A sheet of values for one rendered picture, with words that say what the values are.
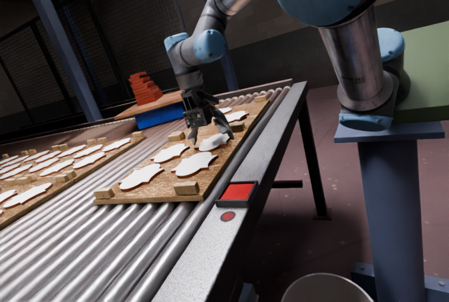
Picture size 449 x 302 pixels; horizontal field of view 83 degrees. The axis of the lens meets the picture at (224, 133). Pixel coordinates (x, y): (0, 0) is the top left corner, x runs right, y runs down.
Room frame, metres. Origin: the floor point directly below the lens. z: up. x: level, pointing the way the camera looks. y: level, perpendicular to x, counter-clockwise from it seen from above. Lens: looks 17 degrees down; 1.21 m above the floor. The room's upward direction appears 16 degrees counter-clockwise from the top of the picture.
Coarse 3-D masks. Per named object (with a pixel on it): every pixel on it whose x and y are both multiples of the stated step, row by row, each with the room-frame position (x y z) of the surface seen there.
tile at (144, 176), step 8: (144, 168) 0.75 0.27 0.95; (152, 168) 0.72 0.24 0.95; (160, 168) 0.71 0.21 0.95; (128, 176) 0.72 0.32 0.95; (136, 176) 0.70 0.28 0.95; (144, 176) 0.68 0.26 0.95; (152, 176) 0.67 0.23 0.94; (120, 184) 0.70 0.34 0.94; (128, 184) 0.66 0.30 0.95; (136, 184) 0.64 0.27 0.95
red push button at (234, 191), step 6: (234, 186) 0.51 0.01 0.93; (240, 186) 0.50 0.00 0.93; (246, 186) 0.49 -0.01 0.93; (252, 186) 0.49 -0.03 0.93; (228, 192) 0.49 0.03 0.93; (234, 192) 0.48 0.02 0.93; (240, 192) 0.47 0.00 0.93; (246, 192) 0.47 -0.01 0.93; (222, 198) 0.47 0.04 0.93; (228, 198) 0.46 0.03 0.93; (234, 198) 0.46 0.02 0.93; (240, 198) 0.45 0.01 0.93; (246, 198) 0.45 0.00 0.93
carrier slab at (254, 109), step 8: (248, 104) 1.27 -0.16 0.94; (256, 104) 1.21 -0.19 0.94; (264, 104) 1.17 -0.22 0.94; (232, 112) 1.19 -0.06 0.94; (248, 112) 1.10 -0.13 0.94; (256, 112) 1.06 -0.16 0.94; (248, 120) 0.98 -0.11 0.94; (256, 120) 0.98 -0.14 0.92; (200, 128) 1.07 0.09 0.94; (208, 128) 1.03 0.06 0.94; (216, 128) 0.99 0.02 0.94; (248, 128) 0.88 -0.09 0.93
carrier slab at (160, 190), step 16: (192, 144) 0.88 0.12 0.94; (240, 144) 0.76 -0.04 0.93; (144, 160) 0.86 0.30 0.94; (176, 160) 0.76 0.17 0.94; (224, 160) 0.65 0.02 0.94; (160, 176) 0.67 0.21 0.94; (176, 176) 0.64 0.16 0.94; (192, 176) 0.61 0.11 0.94; (208, 176) 0.58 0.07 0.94; (128, 192) 0.62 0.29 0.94; (144, 192) 0.60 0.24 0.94; (160, 192) 0.57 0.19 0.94; (208, 192) 0.52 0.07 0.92
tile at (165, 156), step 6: (180, 144) 0.89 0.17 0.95; (162, 150) 0.88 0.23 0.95; (168, 150) 0.86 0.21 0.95; (174, 150) 0.84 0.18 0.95; (180, 150) 0.82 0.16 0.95; (156, 156) 0.83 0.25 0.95; (162, 156) 0.81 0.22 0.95; (168, 156) 0.79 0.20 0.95; (174, 156) 0.79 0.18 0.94; (156, 162) 0.78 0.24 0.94; (162, 162) 0.77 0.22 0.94
